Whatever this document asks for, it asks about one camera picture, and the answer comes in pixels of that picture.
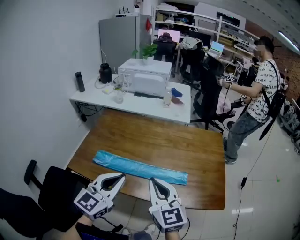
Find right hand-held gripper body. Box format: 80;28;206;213
148;198;188;234

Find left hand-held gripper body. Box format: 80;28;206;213
73;183;115;221

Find blue plastic bag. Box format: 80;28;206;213
92;150;189;187

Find person's right forearm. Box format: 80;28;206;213
164;230;182;240

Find person's left forearm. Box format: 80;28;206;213
74;213;95;240

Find person's dark shorts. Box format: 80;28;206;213
75;222;123;240

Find black mesh office chair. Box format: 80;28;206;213
0;159;92;233

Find white desk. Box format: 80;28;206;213
69;74;192;125

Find clear drinking glass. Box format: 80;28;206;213
113;90;125;104

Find clear plastic bottle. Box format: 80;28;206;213
163;87;173;109

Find black thermos bottle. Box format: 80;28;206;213
75;71;86;93

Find black round jar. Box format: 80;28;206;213
99;63;112;84

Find pink cloth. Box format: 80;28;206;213
216;93;233;116

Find white microwave oven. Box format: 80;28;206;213
117;58;173;98

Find large black swivel chair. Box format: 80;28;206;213
190;55;236;135

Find green potted plant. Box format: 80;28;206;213
132;44;158;66

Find grey metal cabinet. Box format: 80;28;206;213
98;13;153;74

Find black chair with jacket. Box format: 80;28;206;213
180;37;206;88

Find black gaming chair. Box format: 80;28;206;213
153;32;177;63

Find white jacket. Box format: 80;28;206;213
181;36;204;51

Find open laptop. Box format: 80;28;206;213
207;41;225;59

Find pink lit monitor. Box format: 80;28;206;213
157;29;181;44

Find white router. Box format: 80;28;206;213
115;6;139;18

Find white storage shelf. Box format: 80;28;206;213
151;5;259;79

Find ceiling light tube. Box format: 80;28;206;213
277;30;300;53

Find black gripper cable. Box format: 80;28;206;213
100;216;124;233

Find black cables under desk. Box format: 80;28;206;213
76;101;105;123

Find black cable with adapter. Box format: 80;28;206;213
232;121;275;240

